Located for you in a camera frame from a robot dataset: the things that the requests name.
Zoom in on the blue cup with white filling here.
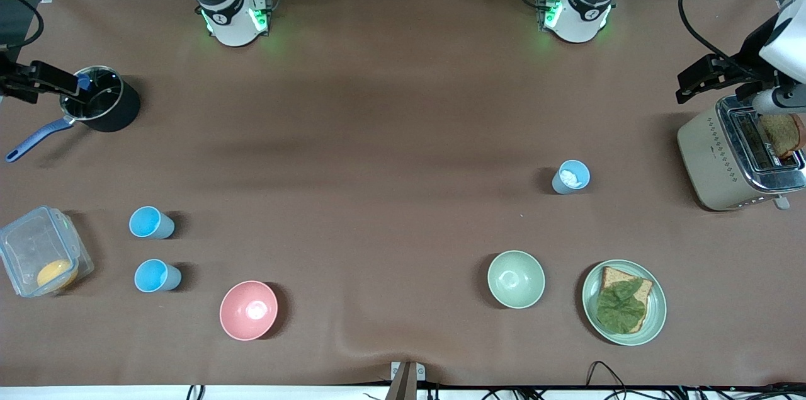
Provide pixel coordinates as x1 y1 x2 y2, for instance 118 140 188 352
552 160 591 195

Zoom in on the beige and chrome toaster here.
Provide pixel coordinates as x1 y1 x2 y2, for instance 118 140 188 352
677 94 806 212

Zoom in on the brown toast slice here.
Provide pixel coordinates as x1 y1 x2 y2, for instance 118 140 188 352
759 113 806 159

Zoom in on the clear plastic container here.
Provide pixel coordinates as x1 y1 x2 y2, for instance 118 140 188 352
0 205 95 298

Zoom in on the orange round food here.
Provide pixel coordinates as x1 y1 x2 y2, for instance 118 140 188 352
37 260 79 290

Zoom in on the brown bread slice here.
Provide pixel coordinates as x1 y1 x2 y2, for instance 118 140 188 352
598 266 654 334

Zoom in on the light green plate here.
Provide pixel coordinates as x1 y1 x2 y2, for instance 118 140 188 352
582 260 667 346

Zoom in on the green lettuce leaf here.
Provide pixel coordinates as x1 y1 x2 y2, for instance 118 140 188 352
596 278 648 334

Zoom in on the light green bowl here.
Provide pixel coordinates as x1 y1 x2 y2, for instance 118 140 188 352
487 250 546 309

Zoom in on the pink bowl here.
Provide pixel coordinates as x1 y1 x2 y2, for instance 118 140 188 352
219 280 278 341

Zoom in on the brown table mat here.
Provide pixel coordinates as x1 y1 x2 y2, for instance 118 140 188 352
0 0 806 388

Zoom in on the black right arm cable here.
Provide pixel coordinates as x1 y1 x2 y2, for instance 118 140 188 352
0 0 44 51

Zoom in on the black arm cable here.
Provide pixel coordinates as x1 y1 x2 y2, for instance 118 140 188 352
0 0 44 51
678 0 759 70

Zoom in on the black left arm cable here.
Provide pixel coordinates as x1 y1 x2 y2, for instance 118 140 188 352
678 0 759 70

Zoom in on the black pot with blue handle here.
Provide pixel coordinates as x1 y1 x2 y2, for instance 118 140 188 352
5 65 141 163

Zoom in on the black looped cable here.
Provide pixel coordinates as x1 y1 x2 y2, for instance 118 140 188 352
586 360 632 400

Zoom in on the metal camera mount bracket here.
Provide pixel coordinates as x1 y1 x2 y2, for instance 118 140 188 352
389 360 426 400

